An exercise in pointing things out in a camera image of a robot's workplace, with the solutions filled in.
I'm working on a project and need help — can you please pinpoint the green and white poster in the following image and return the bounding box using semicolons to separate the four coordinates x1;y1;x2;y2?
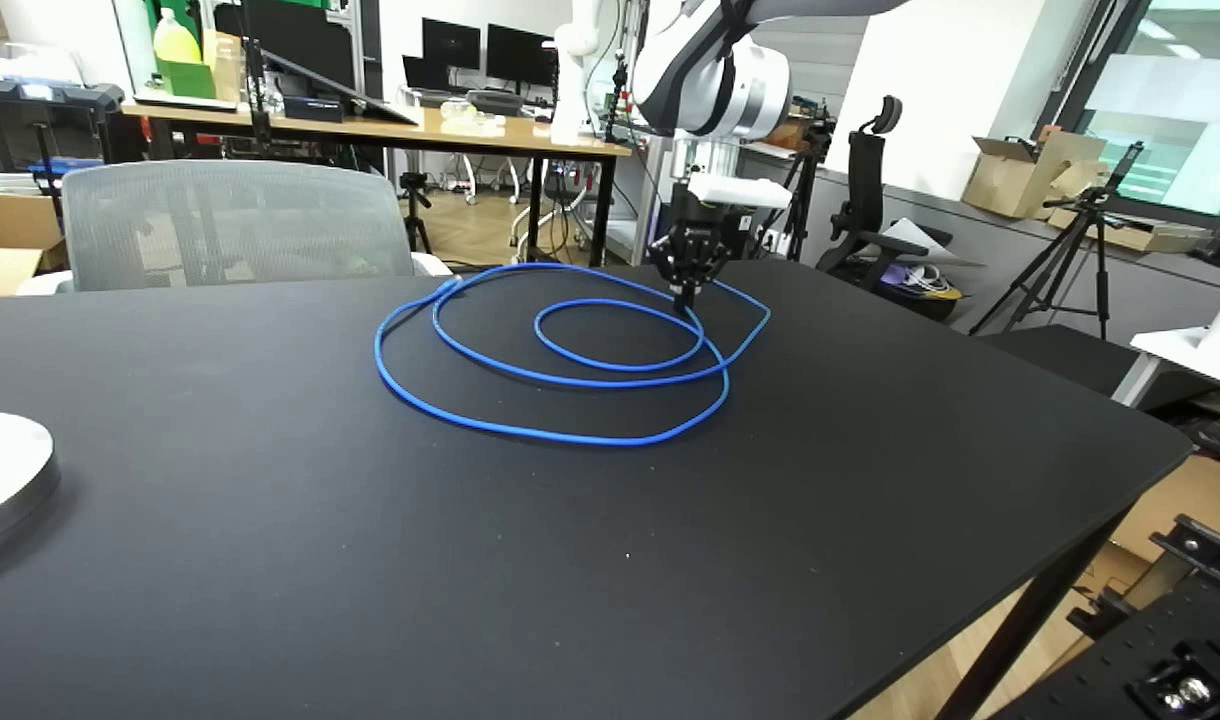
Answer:
110;0;247;110

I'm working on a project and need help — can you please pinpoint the black computer monitor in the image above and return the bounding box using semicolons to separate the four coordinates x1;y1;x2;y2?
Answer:
484;20;561;93
418;17;484;81

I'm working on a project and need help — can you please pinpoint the flat cardboard box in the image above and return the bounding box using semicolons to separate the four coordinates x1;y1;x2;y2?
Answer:
1042;203;1216;261

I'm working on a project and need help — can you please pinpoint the black storage crate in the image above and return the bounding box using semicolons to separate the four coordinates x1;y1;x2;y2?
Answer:
0;74;129;174

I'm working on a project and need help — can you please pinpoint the black metal equipment rack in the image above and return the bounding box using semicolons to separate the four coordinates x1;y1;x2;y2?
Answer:
994;510;1220;720

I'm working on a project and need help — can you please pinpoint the black tilted drawing board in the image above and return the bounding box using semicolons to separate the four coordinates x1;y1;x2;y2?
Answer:
212;0;421;131

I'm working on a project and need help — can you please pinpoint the small black tripod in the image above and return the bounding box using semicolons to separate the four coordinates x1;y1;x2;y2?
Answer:
391;166;442;256

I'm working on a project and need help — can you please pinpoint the black camera tripod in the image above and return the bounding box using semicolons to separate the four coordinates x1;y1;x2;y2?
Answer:
967;136;1154;345

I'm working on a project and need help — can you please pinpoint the wooden desk with black legs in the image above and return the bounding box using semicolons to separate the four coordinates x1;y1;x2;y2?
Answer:
115;99;638;270

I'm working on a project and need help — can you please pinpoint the brown cardboard box stack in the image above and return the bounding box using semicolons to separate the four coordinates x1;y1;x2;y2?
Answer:
0;188;72;298

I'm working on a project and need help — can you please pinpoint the white standing fan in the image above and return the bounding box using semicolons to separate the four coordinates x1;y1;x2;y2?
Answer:
550;17;600;143

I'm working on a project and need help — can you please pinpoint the grey mesh office chair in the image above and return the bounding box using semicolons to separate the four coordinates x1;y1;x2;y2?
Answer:
56;159;421;294

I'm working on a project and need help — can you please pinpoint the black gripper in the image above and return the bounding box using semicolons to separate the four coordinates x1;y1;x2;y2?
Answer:
648;179;751;319

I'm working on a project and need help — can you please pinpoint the black table leg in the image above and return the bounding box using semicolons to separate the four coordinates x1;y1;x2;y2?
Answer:
933;522;1122;720

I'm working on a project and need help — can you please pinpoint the black office chair with headrest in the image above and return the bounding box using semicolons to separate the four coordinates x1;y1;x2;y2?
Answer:
815;93;967;322

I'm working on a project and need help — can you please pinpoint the blue cable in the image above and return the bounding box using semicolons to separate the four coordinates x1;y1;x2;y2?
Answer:
374;256;776;452

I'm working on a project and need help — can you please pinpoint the white side table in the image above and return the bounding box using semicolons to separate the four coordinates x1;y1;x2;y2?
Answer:
1110;291;1220;411

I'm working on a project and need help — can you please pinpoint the open cardboard box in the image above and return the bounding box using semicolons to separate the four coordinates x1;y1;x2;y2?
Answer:
961;122;1110;222

